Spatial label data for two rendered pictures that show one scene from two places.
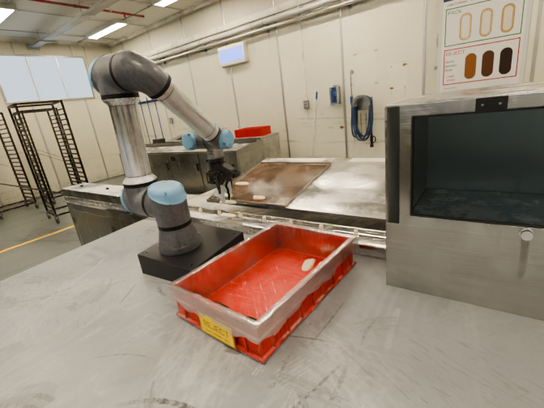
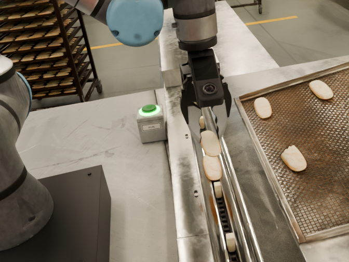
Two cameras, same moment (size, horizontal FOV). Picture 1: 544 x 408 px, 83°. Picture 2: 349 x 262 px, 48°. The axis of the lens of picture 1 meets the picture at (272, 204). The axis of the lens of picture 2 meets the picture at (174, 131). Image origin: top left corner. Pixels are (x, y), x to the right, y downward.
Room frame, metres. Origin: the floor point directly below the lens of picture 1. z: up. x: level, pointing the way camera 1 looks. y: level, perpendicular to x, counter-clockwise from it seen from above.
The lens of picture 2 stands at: (0.95, -0.29, 1.35)
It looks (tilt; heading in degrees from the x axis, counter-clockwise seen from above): 30 degrees down; 54
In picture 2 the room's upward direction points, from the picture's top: 9 degrees counter-clockwise
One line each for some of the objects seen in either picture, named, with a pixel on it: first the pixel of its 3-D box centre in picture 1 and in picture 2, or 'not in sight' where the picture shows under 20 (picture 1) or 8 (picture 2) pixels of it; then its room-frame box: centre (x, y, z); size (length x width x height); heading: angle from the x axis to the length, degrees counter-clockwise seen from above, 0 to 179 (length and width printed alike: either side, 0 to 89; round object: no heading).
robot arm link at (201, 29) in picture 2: (214, 153); (194, 26); (1.41, 0.23, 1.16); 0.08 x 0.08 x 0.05
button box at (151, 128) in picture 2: not in sight; (153, 128); (1.45, 0.48, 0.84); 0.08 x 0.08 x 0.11; 52
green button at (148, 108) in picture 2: not in sight; (149, 109); (1.45, 0.48, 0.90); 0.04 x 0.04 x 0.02
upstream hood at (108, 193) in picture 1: (114, 193); (178, 23); (2.06, 1.06, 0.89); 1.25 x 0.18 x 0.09; 52
